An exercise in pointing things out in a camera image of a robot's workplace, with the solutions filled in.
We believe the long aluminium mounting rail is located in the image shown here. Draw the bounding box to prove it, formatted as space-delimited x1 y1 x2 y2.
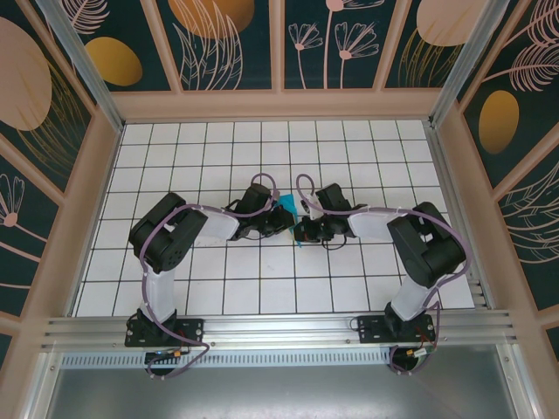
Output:
41 309 519 350

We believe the slotted grey cable duct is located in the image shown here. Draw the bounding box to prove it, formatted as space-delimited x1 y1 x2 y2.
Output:
60 351 394 367

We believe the aluminium frame post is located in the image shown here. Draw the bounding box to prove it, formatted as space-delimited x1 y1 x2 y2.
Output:
427 0 512 127
34 0 126 132

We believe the aluminium side rail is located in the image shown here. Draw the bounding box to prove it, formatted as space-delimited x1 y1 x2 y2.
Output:
425 124 494 309

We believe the grey metal sheet panel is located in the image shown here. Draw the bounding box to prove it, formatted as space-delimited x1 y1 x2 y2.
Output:
43 366 521 419

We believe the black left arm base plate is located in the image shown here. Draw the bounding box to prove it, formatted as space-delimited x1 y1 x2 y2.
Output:
125 317 206 348

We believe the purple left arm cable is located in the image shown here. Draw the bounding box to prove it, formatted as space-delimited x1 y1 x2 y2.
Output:
140 173 281 381

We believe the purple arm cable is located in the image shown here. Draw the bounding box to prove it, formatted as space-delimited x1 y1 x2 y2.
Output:
296 173 474 377
140 173 281 381

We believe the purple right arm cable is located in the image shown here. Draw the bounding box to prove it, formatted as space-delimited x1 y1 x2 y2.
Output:
296 173 474 377

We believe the teal cloth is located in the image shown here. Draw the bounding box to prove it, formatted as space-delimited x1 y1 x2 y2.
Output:
279 193 307 251

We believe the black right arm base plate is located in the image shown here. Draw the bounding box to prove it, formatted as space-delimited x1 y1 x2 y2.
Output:
356 313 437 346

